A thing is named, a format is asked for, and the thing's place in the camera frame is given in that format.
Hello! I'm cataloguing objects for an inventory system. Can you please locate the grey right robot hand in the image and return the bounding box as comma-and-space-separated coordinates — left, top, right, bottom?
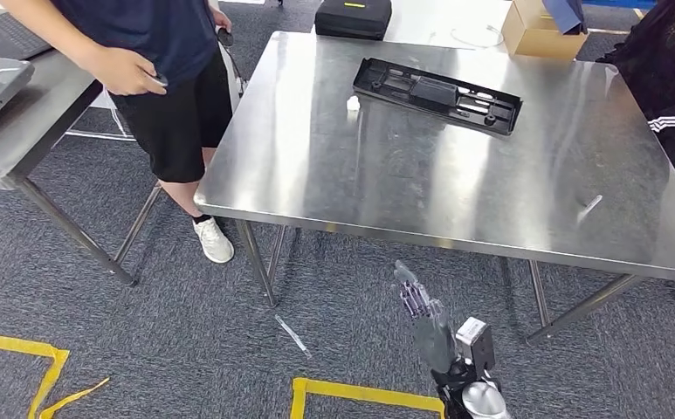
393, 260, 459, 374

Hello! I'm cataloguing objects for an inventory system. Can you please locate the yellow tape square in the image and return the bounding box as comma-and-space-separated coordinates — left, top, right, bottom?
289, 377, 447, 419

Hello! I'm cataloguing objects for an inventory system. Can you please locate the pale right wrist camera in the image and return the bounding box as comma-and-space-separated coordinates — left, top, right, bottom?
455, 316, 497, 371

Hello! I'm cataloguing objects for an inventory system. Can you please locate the stainless steel workbench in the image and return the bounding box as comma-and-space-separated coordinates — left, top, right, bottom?
193, 30, 675, 347

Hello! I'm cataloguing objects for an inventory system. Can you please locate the person's right hand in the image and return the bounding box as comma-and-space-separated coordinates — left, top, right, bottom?
85, 45, 169, 98

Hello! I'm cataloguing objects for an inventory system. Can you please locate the clear tape strip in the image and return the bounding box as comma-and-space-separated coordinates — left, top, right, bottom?
274, 314, 313, 361
576, 195, 603, 225

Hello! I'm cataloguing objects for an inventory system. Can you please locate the black plastic plate part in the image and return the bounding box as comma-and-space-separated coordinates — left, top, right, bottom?
352, 56, 525, 138

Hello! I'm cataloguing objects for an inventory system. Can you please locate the white thin cable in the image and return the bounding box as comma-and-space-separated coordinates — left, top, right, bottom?
450, 24, 506, 50

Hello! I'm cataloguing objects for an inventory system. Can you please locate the loose yellow tape outline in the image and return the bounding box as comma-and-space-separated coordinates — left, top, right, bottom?
0, 330, 111, 419

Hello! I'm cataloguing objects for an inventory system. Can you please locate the stainless steel table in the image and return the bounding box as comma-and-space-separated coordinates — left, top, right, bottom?
0, 5, 165, 289

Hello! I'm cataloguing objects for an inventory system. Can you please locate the person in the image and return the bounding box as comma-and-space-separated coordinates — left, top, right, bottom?
0, 0, 237, 264
597, 0, 675, 168

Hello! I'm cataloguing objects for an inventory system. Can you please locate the black carrying case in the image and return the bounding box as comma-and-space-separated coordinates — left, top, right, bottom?
314, 0, 393, 42

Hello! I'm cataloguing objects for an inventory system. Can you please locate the white table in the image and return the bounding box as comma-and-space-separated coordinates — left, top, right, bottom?
382, 0, 514, 51

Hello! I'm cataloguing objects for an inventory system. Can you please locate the black controller cable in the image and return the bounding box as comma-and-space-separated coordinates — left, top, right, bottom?
227, 45, 249, 97

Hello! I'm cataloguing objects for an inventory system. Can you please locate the person's left hand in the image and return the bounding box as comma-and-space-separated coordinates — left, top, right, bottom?
210, 5, 234, 35

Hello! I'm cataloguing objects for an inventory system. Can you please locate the blue folder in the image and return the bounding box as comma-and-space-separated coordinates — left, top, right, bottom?
542, 0, 588, 35

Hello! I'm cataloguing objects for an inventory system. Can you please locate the dark laptop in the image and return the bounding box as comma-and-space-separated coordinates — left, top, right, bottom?
0, 11, 53, 62

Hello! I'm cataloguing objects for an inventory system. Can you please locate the cardboard box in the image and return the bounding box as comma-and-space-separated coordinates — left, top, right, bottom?
501, 0, 589, 62

